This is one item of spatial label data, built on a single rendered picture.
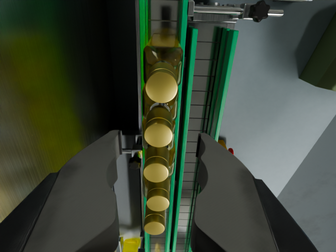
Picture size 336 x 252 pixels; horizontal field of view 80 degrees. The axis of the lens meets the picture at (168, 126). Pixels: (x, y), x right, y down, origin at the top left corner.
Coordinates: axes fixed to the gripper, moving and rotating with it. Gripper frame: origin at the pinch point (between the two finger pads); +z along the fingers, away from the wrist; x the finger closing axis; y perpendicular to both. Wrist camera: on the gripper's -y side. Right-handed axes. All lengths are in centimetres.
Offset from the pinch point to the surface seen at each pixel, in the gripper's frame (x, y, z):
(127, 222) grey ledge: -12, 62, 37
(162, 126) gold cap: 0.2, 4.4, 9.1
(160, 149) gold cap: 0.0, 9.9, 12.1
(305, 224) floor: 157, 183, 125
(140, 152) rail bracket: -4.9, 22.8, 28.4
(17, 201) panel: -12.3, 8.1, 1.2
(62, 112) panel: -12.3, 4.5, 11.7
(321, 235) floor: 182, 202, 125
